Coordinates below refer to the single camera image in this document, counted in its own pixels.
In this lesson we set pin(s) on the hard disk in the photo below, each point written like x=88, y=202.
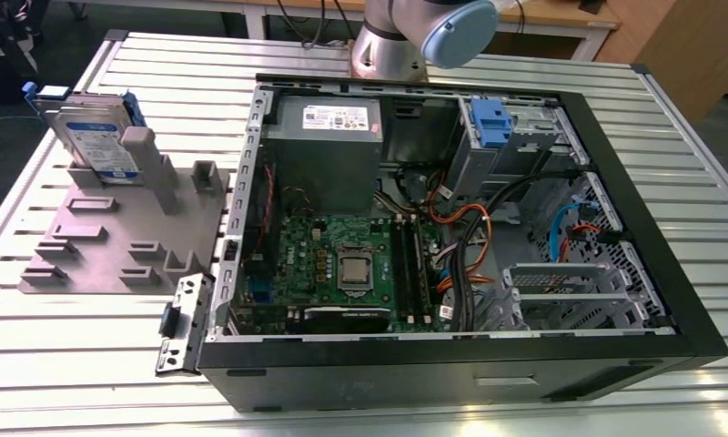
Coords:
x=97, y=141

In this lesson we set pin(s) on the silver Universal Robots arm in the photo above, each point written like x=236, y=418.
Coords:
x=388, y=50

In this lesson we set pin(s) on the metal disk bay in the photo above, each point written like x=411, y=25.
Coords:
x=583, y=297

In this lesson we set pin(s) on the grey plastic parts rack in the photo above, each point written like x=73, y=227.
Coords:
x=115, y=255

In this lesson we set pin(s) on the grey power supply unit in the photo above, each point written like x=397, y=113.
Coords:
x=321, y=173

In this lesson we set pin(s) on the green motherboard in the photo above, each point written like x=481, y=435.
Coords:
x=303, y=236

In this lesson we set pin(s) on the CPU socket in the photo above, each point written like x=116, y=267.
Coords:
x=356, y=251

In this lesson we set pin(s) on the silver CPU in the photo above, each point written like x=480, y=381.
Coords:
x=356, y=271

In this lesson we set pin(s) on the blue plastic drive latch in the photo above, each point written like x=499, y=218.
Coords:
x=488, y=120

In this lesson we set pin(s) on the black RAM slot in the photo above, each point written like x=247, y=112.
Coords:
x=401, y=273
x=423, y=282

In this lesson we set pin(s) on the black graphics card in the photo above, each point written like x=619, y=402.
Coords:
x=345, y=318

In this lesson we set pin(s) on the metal optical drive cage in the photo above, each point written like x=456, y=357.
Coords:
x=509, y=159

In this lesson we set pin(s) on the wooden desk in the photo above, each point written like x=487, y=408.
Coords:
x=583, y=19

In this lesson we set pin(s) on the black open PC case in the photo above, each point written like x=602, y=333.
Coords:
x=400, y=378

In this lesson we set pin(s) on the wooden cabinet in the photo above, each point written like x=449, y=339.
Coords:
x=691, y=45

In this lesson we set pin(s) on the grey expansion slot bracket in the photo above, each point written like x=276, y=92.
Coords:
x=192, y=300

